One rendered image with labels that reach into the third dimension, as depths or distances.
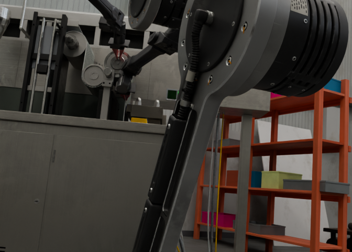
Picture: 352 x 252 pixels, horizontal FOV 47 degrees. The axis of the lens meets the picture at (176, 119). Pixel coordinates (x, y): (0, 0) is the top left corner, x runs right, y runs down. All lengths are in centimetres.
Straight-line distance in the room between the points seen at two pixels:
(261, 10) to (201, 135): 21
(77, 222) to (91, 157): 28
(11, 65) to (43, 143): 89
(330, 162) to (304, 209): 147
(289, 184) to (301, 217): 201
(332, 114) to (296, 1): 684
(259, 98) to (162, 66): 62
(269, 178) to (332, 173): 311
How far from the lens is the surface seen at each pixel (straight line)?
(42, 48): 219
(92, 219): 185
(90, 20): 267
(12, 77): 266
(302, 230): 628
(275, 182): 455
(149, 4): 106
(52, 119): 188
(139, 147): 183
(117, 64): 218
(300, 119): 721
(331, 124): 741
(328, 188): 410
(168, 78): 250
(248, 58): 56
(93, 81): 219
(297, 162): 660
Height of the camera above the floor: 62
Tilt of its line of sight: 10 degrees up
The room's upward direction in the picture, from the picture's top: 5 degrees clockwise
